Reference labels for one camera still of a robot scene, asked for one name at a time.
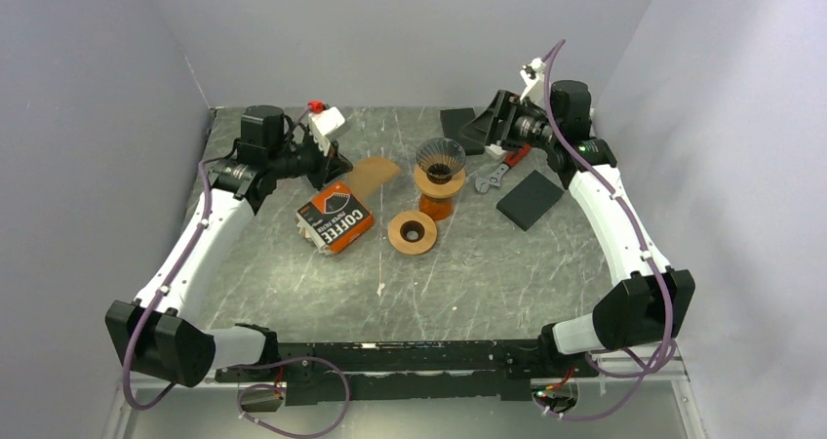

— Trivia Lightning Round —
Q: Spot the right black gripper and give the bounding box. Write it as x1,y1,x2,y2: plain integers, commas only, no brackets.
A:
457,90,559,152

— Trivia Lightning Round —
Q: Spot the black block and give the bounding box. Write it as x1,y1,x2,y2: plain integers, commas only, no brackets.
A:
496,171,564,231
439,107,485,156

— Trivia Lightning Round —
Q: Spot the orange coffee filter box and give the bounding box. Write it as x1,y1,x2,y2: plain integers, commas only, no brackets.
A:
295,180,374,255

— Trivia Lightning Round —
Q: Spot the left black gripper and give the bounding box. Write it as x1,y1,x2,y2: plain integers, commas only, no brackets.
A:
269,130,354,191

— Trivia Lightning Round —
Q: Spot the clear glass dripper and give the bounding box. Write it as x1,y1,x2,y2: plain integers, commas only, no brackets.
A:
415,137,466,184

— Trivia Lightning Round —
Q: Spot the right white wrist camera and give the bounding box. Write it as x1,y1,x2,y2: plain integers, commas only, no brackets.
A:
520,58,546,106

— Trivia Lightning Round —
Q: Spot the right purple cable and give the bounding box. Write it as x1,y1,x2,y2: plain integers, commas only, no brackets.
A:
532,38,679,423

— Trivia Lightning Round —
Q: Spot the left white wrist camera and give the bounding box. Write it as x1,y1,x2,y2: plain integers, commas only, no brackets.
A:
307,100,348,154

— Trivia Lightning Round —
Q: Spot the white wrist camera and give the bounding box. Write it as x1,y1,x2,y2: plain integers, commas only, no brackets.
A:
307,100,348,154
520,58,546,106

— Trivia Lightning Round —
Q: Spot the black base frame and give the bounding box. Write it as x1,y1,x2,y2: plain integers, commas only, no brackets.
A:
214,339,597,406

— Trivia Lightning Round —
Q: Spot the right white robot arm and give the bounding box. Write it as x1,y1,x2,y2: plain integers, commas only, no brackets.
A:
461,80,695,376

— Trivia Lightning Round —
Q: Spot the brown paper coffee filter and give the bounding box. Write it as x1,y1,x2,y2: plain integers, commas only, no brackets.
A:
344,157,401,204

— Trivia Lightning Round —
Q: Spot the black block far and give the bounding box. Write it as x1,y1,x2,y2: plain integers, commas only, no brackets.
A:
439,107,485,156

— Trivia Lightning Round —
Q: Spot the orange glass carafe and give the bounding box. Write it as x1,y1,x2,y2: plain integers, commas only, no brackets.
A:
418,194,453,221

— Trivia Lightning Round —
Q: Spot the wooden ring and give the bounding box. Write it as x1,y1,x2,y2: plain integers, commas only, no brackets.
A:
413,167,468,201
388,210,439,257

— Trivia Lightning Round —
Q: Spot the black block near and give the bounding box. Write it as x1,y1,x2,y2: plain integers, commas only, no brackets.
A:
496,171,564,231

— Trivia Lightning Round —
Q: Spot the red handled adjustable wrench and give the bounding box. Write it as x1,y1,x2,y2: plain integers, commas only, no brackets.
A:
474,144,532,194

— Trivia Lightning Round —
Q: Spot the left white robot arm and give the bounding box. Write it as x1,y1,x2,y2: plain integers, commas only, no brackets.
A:
105,101,352,387

